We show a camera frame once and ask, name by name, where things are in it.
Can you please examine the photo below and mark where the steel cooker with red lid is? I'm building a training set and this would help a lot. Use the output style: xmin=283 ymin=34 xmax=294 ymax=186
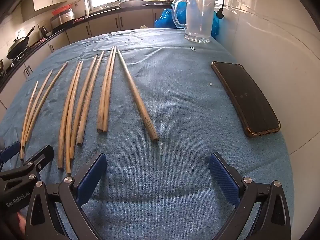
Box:
xmin=50 ymin=4 xmax=75 ymax=27

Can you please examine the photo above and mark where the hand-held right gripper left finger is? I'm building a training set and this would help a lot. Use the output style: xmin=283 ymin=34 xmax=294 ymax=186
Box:
xmin=25 ymin=152 xmax=108 ymax=240

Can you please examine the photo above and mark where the blue plastic bag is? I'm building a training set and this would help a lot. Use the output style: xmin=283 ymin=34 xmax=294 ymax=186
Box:
xmin=154 ymin=1 xmax=222 ymax=40

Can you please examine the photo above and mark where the blue towel cloth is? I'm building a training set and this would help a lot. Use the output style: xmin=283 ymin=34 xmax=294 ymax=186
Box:
xmin=0 ymin=27 xmax=294 ymax=240

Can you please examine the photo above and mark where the row of wooden chopsticks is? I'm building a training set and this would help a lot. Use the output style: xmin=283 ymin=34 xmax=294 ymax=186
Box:
xmin=20 ymin=45 xmax=160 ymax=175

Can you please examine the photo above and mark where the clear glass mug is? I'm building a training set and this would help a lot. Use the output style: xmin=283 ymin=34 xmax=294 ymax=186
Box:
xmin=172 ymin=0 xmax=216 ymax=44

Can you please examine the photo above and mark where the black smartphone in case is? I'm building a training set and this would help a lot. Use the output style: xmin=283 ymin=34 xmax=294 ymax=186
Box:
xmin=211 ymin=61 xmax=281 ymax=138

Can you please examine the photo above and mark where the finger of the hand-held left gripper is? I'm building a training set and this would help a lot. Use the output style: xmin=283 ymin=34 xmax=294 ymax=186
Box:
xmin=0 ymin=145 xmax=55 ymax=180
xmin=0 ymin=141 xmax=21 ymax=165

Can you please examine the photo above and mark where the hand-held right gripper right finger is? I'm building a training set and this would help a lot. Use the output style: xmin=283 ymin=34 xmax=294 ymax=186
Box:
xmin=208 ymin=152 xmax=292 ymax=240

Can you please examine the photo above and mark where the black wok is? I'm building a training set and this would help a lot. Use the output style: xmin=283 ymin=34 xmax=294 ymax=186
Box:
xmin=6 ymin=26 xmax=35 ymax=60

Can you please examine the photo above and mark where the steel kettle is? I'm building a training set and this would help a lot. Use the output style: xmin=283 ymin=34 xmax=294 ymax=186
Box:
xmin=37 ymin=24 xmax=49 ymax=38

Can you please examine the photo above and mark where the gas stove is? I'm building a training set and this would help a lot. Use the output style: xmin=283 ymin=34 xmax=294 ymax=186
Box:
xmin=0 ymin=51 xmax=29 ymax=80

